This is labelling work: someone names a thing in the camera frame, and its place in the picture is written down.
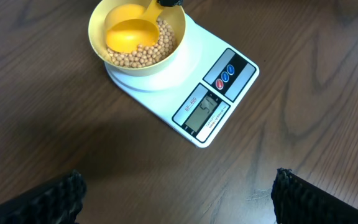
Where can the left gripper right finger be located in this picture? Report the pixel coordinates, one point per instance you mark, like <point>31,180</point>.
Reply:
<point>297,201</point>

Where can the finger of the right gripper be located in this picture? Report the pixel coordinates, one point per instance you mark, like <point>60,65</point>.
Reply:
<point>170,3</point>

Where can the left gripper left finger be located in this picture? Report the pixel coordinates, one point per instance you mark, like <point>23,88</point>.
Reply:
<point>57,201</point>

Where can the pale yellow bowl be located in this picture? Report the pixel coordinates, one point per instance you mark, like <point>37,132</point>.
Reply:
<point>108,11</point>

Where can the yellow measuring scoop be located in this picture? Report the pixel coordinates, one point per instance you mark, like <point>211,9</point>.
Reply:
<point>128,25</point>

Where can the soybeans in bowl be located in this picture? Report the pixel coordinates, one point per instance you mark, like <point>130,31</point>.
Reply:
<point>146,56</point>

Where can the white digital kitchen scale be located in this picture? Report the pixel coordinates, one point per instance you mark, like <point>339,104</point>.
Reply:
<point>199,89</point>

